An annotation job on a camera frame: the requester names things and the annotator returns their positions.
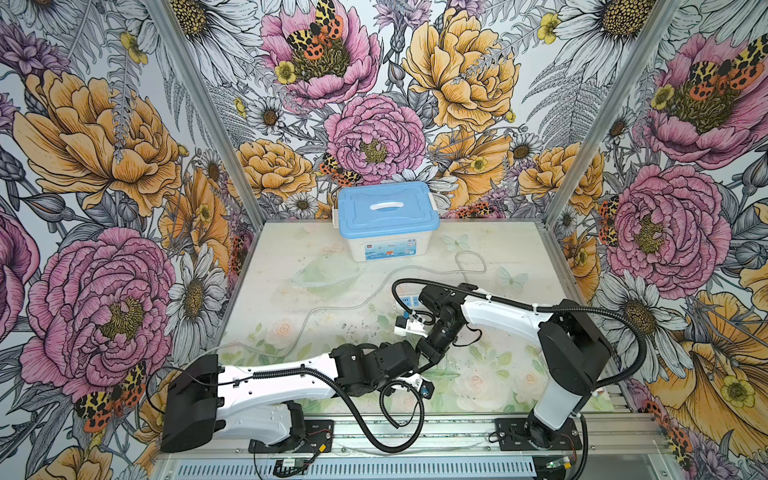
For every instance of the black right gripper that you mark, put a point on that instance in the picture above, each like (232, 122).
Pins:
(430, 350)

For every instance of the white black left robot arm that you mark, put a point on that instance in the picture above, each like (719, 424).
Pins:
(209, 400)

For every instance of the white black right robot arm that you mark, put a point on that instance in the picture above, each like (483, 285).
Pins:
(575, 350)

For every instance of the white blue power strip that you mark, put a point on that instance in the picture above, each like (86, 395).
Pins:
(411, 301)

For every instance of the white blue-lid storage box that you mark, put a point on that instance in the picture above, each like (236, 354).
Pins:
(386, 221)

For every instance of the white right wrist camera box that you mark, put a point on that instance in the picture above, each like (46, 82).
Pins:
(407, 324)

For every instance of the aluminium corner frame post left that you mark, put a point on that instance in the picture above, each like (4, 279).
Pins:
(186, 63)

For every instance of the aluminium corner frame post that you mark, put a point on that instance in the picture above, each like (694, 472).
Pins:
(186, 63)
(646, 47)

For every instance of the aluminium corner frame post right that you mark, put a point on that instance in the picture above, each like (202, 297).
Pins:
(646, 47)

